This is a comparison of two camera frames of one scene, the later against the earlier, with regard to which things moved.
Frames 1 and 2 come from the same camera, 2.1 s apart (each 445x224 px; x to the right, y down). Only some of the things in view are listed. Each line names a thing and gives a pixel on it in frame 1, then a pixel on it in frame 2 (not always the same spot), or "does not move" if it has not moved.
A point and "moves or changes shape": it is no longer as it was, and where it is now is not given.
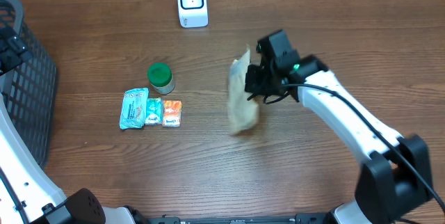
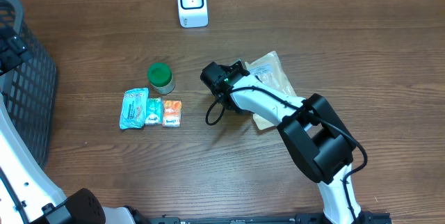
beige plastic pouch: (242, 108) moves or changes shape
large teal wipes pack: (134, 108) does not move
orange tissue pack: (172, 115) does not move
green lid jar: (160, 76) does not move
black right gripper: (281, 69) to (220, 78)
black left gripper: (13, 49) does not move
